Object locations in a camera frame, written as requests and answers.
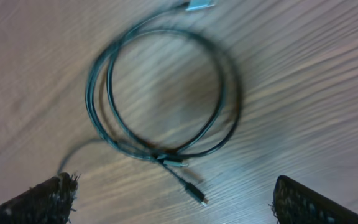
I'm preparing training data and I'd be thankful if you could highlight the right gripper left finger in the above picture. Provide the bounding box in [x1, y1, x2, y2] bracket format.
[0, 172, 79, 224]

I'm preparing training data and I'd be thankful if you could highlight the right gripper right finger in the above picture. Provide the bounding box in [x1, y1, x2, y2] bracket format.
[271, 175, 358, 224]

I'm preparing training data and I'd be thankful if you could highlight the black USB cable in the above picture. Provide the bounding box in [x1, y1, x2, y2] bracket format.
[56, 0, 242, 208]

